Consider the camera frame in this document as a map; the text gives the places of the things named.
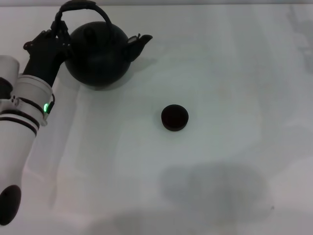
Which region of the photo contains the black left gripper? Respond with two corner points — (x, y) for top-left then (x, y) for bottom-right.
(22, 19), (73, 88)

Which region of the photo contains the black round teapot with handle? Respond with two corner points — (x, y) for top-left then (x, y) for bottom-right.
(55, 0), (154, 91)

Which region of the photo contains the small black teacup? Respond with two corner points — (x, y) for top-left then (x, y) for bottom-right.
(160, 104), (190, 133)

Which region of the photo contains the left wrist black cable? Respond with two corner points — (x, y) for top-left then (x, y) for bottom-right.
(44, 94), (56, 116)

